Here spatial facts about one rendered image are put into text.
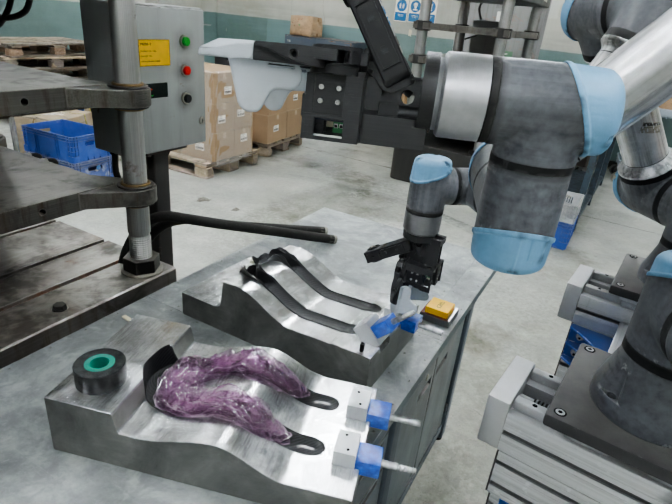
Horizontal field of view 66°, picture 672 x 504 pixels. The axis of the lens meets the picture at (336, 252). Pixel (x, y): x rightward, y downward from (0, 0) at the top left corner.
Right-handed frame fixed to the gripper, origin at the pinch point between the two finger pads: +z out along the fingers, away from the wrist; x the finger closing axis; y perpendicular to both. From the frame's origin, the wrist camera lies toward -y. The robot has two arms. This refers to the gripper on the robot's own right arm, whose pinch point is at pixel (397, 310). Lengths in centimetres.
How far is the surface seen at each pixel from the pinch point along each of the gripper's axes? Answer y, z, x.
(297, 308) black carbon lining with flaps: -20.0, 2.1, -10.2
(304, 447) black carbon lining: 1.9, 5.5, -40.5
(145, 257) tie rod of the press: -72, 7, -7
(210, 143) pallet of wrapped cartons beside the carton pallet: -290, 59, 258
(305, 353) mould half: -12.6, 6.7, -17.7
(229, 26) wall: -616, -20, 667
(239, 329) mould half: -30.3, 8.0, -17.7
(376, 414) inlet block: 9.0, 3.6, -28.7
